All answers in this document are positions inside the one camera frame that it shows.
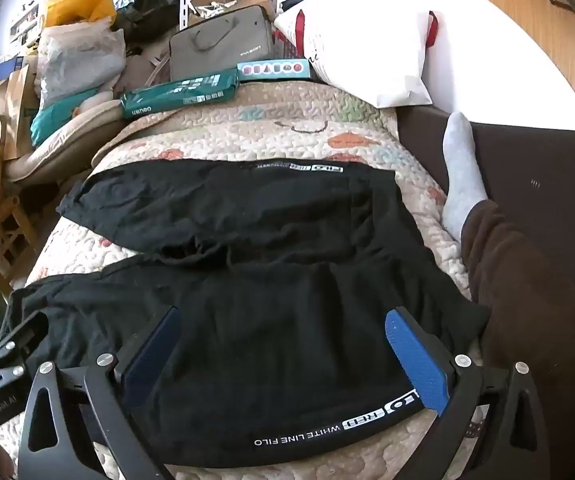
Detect person's brown trousered leg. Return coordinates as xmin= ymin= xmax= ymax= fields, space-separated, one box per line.
xmin=460 ymin=200 xmax=575 ymax=480

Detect brown paper bag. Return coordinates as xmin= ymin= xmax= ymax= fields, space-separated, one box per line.
xmin=4 ymin=62 xmax=40 ymax=161

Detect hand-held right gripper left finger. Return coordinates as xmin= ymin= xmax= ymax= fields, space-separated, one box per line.
xmin=17 ymin=305 xmax=183 ymax=480

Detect beige cushion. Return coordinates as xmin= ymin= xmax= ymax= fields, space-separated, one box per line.
xmin=4 ymin=92 xmax=178 ymax=183

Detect yellow plastic bag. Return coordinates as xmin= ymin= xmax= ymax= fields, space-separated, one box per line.
xmin=42 ymin=0 xmax=118 ymax=28

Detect wooden chair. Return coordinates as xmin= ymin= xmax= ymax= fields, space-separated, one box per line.
xmin=0 ymin=195 xmax=43 ymax=291

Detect brown cloth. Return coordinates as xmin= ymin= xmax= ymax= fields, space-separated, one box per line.
xmin=114 ymin=45 xmax=173 ymax=101

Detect white printed pillow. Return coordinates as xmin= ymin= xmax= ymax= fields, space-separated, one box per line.
xmin=273 ymin=0 xmax=441 ymax=108

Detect black pants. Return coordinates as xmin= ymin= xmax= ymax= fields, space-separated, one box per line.
xmin=2 ymin=157 xmax=491 ymax=468

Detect person's white socked foot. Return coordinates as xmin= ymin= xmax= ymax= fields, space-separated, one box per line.
xmin=440 ymin=111 xmax=488 ymax=246

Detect dark brown sofa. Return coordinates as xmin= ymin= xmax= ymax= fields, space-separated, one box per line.
xmin=397 ymin=105 xmax=575 ymax=311

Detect teal cloth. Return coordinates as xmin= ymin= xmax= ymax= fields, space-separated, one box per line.
xmin=30 ymin=90 xmax=113 ymax=148

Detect translucent plastic bag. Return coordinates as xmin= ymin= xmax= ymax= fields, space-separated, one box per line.
xmin=36 ymin=17 xmax=127 ymax=106

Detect green wipes packet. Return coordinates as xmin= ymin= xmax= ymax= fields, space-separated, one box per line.
xmin=118 ymin=67 xmax=240 ymax=120

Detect heart patterned quilt blanket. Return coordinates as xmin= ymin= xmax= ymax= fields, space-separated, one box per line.
xmin=2 ymin=80 xmax=491 ymax=480

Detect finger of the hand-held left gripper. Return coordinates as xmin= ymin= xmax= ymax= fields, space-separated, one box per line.
xmin=0 ymin=310 xmax=50 ymax=402

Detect grey fabric bag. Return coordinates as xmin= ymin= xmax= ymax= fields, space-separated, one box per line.
xmin=168 ymin=4 xmax=275 ymax=83

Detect light blue toy box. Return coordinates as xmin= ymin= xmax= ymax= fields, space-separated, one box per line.
xmin=236 ymin=57 xmax=313 ymax=82

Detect black bag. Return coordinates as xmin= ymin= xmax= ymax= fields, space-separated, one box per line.
xmin=112 ymin=0 xmax=183 ymax=43

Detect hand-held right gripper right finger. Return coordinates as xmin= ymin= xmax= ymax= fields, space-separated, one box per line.
xmin=385 ymin=306 xmax=551 ymax=480

